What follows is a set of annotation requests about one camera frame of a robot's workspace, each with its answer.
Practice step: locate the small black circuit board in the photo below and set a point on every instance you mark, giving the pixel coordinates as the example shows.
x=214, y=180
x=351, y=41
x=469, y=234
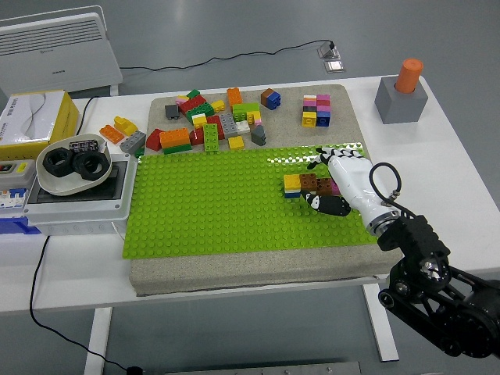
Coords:
x=83, y=145

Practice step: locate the small green toy brick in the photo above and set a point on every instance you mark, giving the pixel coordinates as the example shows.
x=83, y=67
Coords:
x=193, y=93

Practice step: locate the grey metal plate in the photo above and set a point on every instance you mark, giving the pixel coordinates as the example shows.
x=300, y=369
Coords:
x=261, y=369

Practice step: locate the long orange toy brick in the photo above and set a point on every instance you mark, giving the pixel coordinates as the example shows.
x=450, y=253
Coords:
x=174, y=138

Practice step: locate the white bowl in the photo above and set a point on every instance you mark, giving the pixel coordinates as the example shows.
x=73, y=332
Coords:
x=58, y=188

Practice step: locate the long red toy brick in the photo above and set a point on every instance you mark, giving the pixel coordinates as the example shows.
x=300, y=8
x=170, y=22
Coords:
x=193, y=103

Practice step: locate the green studded baseplate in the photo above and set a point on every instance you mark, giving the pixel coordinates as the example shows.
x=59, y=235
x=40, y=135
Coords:
x=215, y=203

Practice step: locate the blue and white toy brick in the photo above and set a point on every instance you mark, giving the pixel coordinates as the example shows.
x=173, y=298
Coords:
x=292, y=194

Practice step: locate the grey electrical enclosure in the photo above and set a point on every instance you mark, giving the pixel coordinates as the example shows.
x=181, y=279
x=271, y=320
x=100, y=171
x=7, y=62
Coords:
x=78, y=215

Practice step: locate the small magenta toy brick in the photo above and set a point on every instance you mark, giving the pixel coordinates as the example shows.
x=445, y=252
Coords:
x=323, y=108

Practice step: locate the long lime toy brick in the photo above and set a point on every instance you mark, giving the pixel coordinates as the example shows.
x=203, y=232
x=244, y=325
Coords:
x=246, y=108

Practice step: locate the white panel heater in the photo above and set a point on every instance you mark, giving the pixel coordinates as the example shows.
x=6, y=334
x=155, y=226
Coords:
x=58, y=51

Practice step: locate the orange cylinder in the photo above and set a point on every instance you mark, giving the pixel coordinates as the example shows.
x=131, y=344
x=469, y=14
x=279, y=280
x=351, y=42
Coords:
x=409, y=76

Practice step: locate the yellow tissue box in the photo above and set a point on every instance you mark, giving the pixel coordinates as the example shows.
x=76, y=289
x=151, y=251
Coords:
x=62, y=117

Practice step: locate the long green flat brick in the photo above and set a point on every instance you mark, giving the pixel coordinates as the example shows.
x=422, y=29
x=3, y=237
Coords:
x=177, y=148

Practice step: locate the grey-brown foam mat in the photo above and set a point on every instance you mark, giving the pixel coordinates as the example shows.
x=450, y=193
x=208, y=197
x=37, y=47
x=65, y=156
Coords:
x=254, y=269

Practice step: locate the grey cube holder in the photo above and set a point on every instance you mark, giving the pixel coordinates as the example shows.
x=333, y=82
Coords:
x=398, y=105

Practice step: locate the small white toy brick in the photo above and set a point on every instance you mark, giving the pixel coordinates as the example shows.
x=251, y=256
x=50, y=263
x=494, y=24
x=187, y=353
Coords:
x=309, y=97

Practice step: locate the dark grey toy brick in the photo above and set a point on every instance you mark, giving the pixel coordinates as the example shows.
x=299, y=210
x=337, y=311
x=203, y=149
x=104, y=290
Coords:
x=172, y=111

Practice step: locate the light grey toy brick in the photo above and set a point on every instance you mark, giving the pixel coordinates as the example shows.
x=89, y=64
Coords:
x=228, y=124
x=133, y=142

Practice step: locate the large black nut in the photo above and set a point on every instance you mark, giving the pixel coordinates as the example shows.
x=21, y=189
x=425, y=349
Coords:
x=80, y=170
x=51, y=166

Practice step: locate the long green toy brick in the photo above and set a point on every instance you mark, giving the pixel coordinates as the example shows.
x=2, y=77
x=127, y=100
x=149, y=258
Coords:
x=201, y=111

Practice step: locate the silver floor socket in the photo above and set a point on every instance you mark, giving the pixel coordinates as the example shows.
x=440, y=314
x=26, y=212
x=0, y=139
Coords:
x=328, y=51

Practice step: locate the silver floor plate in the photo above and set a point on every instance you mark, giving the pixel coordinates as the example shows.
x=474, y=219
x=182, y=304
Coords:
x=335, y=66

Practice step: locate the dark grey slope brick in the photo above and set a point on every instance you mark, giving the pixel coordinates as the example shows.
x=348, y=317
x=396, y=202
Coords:
x=258, y=136

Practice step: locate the green flat toy plate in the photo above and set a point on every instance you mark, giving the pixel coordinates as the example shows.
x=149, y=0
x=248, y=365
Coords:
x=211, y=137

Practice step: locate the white table leg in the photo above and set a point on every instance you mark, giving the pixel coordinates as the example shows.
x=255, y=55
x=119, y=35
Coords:
x=381, y=324
x=97, y=340

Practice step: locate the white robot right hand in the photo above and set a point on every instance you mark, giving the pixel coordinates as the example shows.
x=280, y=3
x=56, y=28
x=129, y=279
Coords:
x=353, y=183

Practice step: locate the red slope brick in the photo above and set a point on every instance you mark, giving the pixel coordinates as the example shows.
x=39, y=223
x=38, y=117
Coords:
x=153, y=140

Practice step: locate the small lime toy brick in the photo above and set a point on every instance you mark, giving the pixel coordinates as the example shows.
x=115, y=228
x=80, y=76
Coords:
x=240, y=117

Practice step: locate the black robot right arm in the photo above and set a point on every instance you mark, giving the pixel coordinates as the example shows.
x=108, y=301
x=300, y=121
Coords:
x=422, y=238

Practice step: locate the circuit breaker unit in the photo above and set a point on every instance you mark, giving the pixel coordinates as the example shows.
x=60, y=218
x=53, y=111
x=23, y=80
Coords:
x=15, y=183

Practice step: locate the brown toy brick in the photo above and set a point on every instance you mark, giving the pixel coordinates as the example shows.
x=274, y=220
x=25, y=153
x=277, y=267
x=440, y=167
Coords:
x=324, y=185
x=266, y=95
x=308, y=182

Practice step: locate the small green toy piece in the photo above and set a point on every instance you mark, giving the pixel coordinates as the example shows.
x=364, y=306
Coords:
x=139, y=152

